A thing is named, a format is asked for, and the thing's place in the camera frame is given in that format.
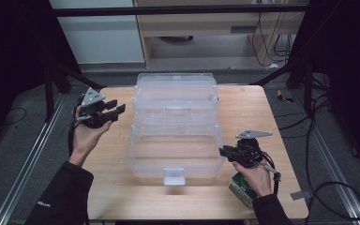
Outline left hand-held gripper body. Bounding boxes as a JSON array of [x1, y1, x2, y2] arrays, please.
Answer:
[[74, 87, 113, 129]]

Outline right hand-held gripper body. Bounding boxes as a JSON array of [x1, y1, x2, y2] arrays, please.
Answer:
[[231, 129, 273, 168]]

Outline green and white carton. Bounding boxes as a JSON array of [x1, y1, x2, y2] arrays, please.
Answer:
[[228, 172, 258, 209]]

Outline clear plastic storage box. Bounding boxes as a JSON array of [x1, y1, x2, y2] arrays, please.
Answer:
[[125, 72, 225, 186]]

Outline person's right hand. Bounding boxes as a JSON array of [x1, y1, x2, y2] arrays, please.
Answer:
[[232, 159, 274, 199]]

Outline person's left hand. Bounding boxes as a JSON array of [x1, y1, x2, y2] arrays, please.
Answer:
[[69, 106, 113, 167]]

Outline black metal stand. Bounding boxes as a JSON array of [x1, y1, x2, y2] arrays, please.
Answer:
[[41, 59, 107, 123], [249, 55, 315, 116]]

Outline white cabinet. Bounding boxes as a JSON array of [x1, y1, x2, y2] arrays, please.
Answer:
[[48, 0, 146, 65]]

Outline yellow black tape strip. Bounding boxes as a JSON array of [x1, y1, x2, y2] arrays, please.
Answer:
[[276, 89, 294, 104]]

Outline grey tape piece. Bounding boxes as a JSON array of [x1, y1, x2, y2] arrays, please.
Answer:
[[290, 190, 312, 202]]

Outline black horizontal bar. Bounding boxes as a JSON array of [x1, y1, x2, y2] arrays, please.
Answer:
[[48, 4, 310, 17]]

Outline wooden desk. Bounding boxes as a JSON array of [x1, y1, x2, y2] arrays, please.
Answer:
[[132, 0, 310, 68]]

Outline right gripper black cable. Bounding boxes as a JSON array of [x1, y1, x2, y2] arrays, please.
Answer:
[[259, 149, 282, 196]]

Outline black looped floor cable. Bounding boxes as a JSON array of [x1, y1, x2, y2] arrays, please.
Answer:
[[304, 93, 360, 221]]

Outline thin black floor cable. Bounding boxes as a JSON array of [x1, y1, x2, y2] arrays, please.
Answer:
[[0, 107, 28, 128]]

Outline aluminium floor rail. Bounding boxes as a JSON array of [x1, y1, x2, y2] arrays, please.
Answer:
[[290, 90, 360, 225], [0, 93, 67, 225]]

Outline black cables under desk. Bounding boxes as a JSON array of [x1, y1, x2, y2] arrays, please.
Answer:
[[251, 12, 294, 68]]

